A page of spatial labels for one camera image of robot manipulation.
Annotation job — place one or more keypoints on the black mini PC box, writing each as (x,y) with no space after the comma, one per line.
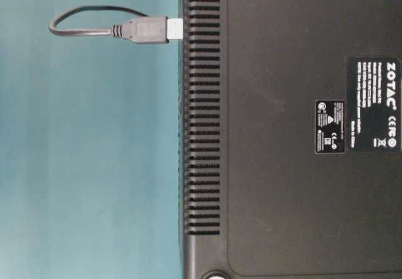
(290,139)

